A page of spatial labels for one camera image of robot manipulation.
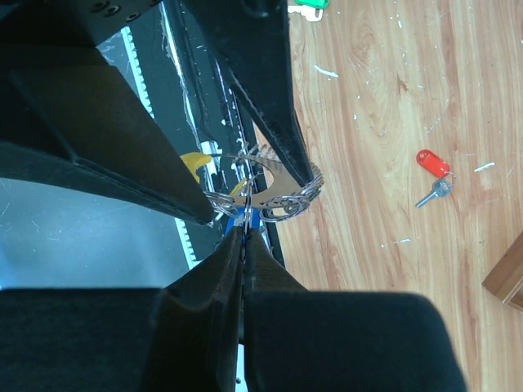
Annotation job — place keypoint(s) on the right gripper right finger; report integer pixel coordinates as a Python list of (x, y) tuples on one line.
[(301, 340)]

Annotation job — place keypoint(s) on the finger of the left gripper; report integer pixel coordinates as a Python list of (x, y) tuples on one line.
[(69, 118), (250, 40)]

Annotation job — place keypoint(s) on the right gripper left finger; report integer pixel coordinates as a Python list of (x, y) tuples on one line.
[(183, 337)]

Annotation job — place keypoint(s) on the red tagged key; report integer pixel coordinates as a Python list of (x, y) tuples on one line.
[(433, 163)]

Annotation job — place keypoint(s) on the green tagged key lower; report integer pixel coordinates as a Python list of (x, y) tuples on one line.
[(310, 10)]

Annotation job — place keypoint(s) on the plain silver key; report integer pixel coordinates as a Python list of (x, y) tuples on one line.
[(440, 189)]

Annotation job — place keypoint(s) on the wooden compartment tray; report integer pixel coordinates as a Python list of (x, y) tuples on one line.
[(504, 281)]

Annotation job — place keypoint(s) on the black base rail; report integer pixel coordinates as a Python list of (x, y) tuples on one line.
[(180, 84)]

